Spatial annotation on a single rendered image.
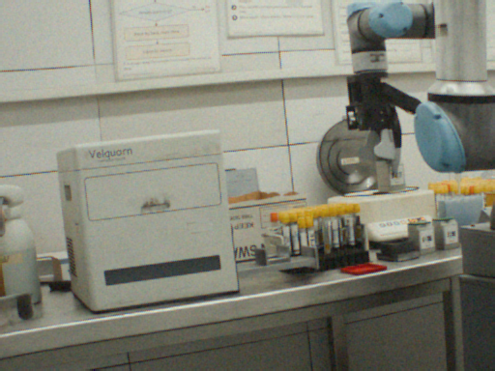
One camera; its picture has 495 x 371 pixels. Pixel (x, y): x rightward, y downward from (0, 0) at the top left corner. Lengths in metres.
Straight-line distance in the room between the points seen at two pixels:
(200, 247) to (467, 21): 0.61
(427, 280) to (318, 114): 0.79
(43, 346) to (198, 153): 0.44
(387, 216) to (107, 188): 0.78
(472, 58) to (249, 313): 0.59
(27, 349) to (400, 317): 1.33
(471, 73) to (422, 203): 0.74
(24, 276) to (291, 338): 0.91
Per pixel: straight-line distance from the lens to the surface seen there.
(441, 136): 1.25
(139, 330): 1.39
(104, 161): 1.39
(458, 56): 1.27
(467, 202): 1.85
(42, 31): 2.06
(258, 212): 1.79
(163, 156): 1.42
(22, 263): 1.59
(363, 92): 1.64
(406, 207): 1.94
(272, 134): 2.18
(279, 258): 1.51
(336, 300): 1.52
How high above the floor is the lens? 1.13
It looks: 3 degrees down
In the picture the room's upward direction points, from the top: 6 degrees counter-clockwise
